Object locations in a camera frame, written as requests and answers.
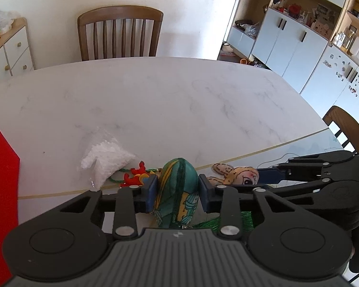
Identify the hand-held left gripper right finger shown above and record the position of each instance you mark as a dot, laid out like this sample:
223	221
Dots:
205	195

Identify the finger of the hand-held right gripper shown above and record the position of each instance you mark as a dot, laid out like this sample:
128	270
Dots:
272	175
332	194

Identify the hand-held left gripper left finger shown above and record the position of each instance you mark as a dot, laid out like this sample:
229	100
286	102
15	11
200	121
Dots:
151	192

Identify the green painted sachet with tassel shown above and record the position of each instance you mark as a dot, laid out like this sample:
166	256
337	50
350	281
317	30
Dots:
176	182

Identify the beige rabbit plush toy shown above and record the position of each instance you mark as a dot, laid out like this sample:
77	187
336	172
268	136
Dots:
236	175

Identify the red cardboard box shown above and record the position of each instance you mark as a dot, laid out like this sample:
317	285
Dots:
1	200

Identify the white bead bag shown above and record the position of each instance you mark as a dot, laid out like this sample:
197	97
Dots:
103	161

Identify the brown wooden slat-back chair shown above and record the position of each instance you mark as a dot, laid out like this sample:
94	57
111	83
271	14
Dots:
345	125
119	13

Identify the orange slipper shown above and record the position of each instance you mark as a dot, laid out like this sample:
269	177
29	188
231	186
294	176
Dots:
244	62

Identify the light wooden toy house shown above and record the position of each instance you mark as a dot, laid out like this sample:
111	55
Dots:
321	26

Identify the red teapot ornament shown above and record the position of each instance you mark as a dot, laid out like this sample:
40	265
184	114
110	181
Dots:
294	9

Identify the white wooden-top sideboard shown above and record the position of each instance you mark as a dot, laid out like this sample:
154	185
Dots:
15	47

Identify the clear plastic bag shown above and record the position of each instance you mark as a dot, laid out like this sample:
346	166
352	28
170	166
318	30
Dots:
3	21

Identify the large white wall cabinet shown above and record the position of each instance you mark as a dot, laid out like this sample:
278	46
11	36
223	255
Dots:
287	36

